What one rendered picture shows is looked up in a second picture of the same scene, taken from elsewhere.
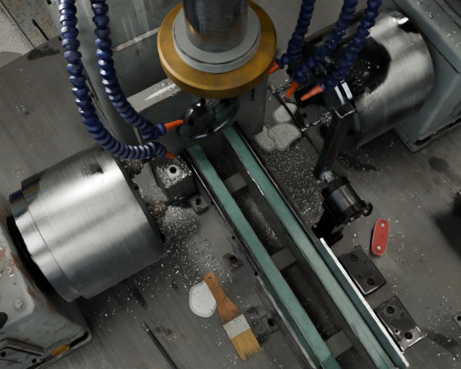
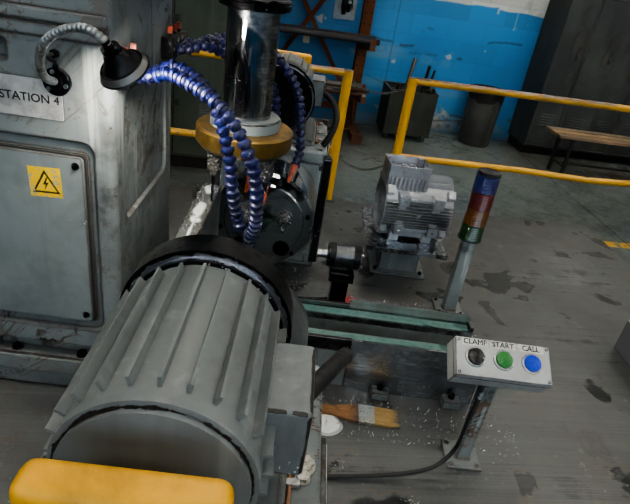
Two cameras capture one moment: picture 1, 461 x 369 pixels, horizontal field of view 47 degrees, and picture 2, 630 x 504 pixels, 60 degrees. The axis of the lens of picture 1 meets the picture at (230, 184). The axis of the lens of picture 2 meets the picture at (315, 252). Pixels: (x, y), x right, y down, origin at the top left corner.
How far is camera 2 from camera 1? 0.90 m
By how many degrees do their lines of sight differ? 54
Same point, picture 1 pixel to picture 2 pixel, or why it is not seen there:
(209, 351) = (374, 445)
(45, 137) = (12, 445)
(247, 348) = (390, 417)
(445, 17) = not seen: hidden behind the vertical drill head
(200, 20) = (261, 85)
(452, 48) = (308, 151)
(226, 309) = (346, 411)
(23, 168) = not seen: hidden behind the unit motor
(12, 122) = not seen: outside the picture
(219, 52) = (267, 119)
